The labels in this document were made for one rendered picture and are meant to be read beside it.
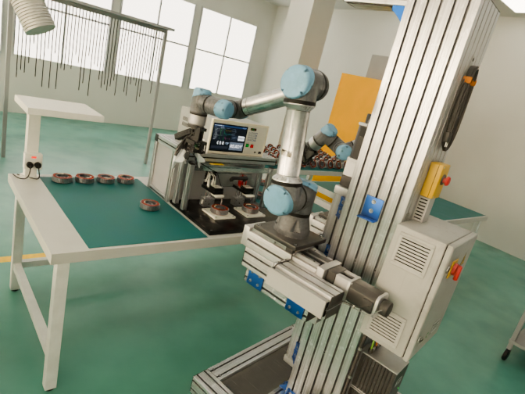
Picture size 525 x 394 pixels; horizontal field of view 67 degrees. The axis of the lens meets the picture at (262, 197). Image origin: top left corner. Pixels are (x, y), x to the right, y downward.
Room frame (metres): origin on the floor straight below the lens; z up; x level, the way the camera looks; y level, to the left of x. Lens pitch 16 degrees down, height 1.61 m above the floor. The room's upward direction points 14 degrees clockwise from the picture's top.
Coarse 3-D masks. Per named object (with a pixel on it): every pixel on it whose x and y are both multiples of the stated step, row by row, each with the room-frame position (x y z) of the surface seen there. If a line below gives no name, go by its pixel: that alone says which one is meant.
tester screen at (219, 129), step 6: (216, 126) 2.34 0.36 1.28; (222, 126) 2.36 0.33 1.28; (228, 126) 2.39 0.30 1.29; (216, 132) 2.34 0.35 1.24; (222, 132) 2.37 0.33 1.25; (228, 132) 2.40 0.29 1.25; (234, 132) 2.43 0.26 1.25; (240, 132) 2.46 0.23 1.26; (216, 138) 2.35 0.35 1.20; (222, 138) 2.38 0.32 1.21; (228, 138) 2.41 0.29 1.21; (228, 144) 2.41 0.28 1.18; (228, 150) 2.42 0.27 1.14; (234, 150) 2.45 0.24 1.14
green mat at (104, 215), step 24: (72, 192) 2.10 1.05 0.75; (96, 192) 2.19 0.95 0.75; (120, 192) 2.29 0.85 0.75; (144, 192) 2.39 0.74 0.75; (72, 216) 1.80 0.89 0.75; (96, 216) 1.87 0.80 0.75; (120, 216) 1.95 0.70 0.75; (144, 216) 2.02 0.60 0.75; (168, 216) 2.11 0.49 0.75; (96, 240) 1.62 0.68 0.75; (120, 240) 1.68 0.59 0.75; (144, 240) 1.74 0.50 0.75; (168, 240) 1.80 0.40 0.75
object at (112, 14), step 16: (64, 0) 4.82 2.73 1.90; (96, 16) 5.10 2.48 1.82; (112, 16) 5.22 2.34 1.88; (128, 16) 5.12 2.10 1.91; (80, 32) 5.00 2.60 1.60; (128, 32) 5.38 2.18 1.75; (16, 64) 4.55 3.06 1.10; (64, 64) 4.89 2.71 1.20; (80, 64) 5.03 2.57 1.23; (112, 64) 5.28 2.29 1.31; (144, 64) 5.57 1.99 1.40; (160, 64) 5.71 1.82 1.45; (48, 80) 4.79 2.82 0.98; (144, 160) 5.73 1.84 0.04
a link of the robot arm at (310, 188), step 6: (306, 180) 1.57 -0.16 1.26; (306, 186) 1.51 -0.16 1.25; (312, 186) 1.52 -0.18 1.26; (306, 192) 1.49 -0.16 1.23; (312, 192) 1.52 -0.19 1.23; (306, 198) 1.48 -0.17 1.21; (312, 198) 1.53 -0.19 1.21; (306, 204) 1.49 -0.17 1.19; (312, 204) 1.54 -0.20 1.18; (300, 210) 1.51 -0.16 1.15; (306, 210) 1.52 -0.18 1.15
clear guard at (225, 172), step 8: (216, 168) 2.20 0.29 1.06; (224, 168) 2.25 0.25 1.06; (232, 168) 2.29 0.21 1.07; (240, 168) 2.34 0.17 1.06; (224, 176) 2.13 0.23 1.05; (232, 176) 2.16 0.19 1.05; (240, 176) 2.20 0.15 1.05; (248, 176) 2.25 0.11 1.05; (224, 184) 2.09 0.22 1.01; (232, 184) 2.13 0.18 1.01; (240, 184) 2.16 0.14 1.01; (248, 184) 2.21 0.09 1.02
